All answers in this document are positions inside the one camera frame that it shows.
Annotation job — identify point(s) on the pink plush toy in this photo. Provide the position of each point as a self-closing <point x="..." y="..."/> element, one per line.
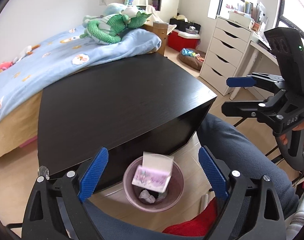
<point x="3" y="66"/>

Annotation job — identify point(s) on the green dragon plush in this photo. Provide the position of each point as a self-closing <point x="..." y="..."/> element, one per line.
<point x="102" y="31"/>

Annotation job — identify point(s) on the light blue plush toy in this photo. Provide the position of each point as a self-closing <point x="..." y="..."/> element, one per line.
<point x="113" y="8"/>

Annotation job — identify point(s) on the black bag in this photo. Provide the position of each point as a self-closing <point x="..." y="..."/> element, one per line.
<point x="184" y="26"/>

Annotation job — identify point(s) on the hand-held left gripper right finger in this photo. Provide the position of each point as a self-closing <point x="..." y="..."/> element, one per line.
<point x="213" y="175"/>

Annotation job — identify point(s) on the white desk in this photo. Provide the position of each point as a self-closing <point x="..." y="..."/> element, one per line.
<point x="261" y="47"/>

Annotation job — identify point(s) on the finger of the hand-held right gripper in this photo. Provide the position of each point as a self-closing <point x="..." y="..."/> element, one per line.
<point x="241" y="108"/>
<point x="240" y="82"/>

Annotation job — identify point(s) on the brown pet bed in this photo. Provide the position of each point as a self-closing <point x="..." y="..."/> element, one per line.
<point x="189" y="61"/>

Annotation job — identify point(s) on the red cooler box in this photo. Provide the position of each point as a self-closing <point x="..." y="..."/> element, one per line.
<point x="179" y="41"/>

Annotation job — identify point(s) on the white sock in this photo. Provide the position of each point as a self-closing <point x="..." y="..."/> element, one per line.
<point x="147" y="195"/>

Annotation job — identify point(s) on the dark purple box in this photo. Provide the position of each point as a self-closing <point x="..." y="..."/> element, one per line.
<point x="156" y="5"/>

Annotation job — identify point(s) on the white cloth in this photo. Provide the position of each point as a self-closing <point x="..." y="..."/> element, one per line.
<point x="158" y="17"/>

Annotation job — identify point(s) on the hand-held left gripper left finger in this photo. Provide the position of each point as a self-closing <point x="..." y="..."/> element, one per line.
<point x="93" y="175"/>

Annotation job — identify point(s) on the pink pet toy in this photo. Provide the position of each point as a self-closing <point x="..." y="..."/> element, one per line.
<point x="199" y="57"/>

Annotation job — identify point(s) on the white goose plush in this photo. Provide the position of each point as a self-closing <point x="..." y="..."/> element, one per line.
<point x="24" y="52"/>

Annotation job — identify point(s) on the red cloth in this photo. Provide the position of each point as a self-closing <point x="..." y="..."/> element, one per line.
<point x="191" y="226"/>

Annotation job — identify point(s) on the blue pet toy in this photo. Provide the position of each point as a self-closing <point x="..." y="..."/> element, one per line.
<point x="188" y="52"/>

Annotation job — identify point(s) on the clear corner guard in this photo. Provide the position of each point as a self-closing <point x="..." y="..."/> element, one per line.
<point x="43" y="171"/>

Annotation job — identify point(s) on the wooden bed frame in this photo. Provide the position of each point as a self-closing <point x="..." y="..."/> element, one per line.
<point x="14" y="130"/>

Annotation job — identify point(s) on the pink box with white lid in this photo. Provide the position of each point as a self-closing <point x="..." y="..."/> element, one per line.
<point x="152" y="177"/>

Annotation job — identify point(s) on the white drawer cabinet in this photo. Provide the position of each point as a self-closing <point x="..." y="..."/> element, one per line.
<point x="221" y="55"/>

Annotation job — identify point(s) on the light blue blanket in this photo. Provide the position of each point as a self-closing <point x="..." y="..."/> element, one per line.
<point x="42" y="62"/>

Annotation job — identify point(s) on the black window frame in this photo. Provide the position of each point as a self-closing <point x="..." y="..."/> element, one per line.
<point x="220" y="2"/>

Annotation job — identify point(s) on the pink waste bin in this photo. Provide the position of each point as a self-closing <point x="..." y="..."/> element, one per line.
<point x="129" y="190"/>

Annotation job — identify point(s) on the stack of books and papers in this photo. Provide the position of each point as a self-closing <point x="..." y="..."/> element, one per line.
<point x="249" y="10"/>

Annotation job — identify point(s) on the person's white jacket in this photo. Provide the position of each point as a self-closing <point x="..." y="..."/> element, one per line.
<point x="301" y="217"/>

